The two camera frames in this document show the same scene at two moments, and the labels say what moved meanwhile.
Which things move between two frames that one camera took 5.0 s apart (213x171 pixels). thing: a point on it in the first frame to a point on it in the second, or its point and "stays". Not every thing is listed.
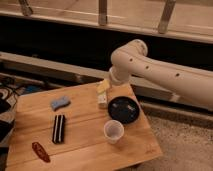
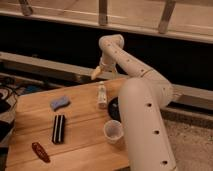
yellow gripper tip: x=103 y=86 to x=96 y=72
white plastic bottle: x=102 y=100 stays
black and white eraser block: x=58 y=134 stays
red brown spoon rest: x=40 y=152 stays
